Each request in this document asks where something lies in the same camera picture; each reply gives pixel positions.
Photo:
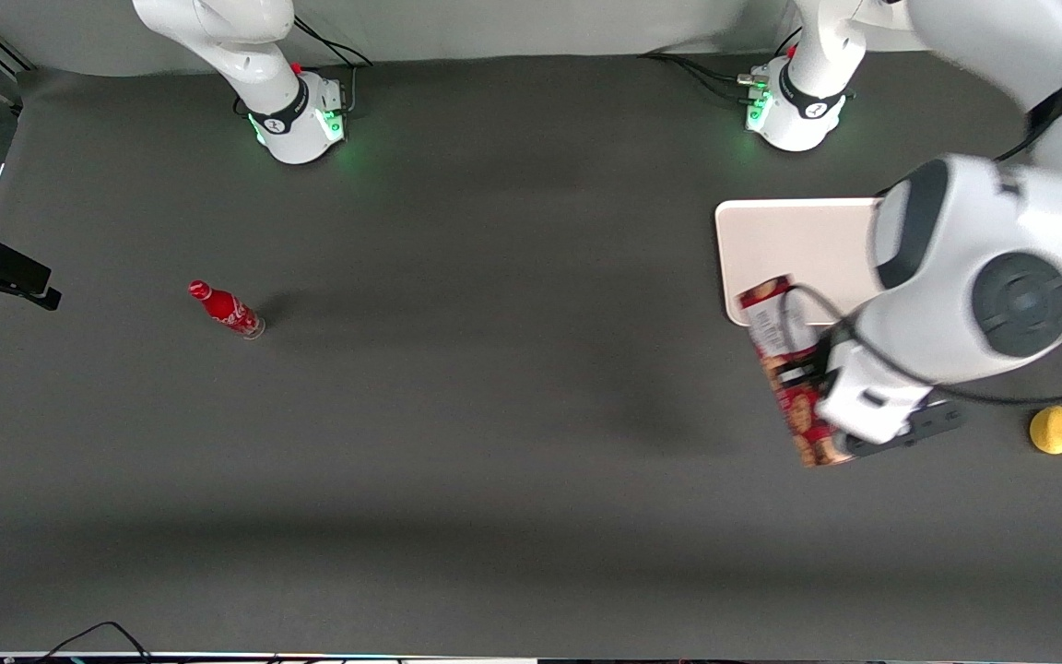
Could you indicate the yellow lemon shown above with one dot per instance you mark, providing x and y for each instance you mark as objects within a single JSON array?
[{"x": 1054, "y": 431}]

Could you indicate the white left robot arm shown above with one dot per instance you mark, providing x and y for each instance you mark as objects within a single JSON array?
[{"x": 983, "y": 267}]

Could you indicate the white rectangular tray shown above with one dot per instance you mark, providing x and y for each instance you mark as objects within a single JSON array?
[{"x": 794, "y": 240}]

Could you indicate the red cookie box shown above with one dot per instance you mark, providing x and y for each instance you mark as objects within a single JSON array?
[{"x": 794, "y": 415}]

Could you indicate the red cola bottle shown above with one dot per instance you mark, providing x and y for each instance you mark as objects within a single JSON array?
[{"x": 225, "y": 308}]

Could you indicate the dark grey table mat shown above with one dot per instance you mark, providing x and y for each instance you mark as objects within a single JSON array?
[{"x": 494, "y": 277}]

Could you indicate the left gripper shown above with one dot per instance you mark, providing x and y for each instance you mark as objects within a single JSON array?
[{"x": 814, "y": 372}]

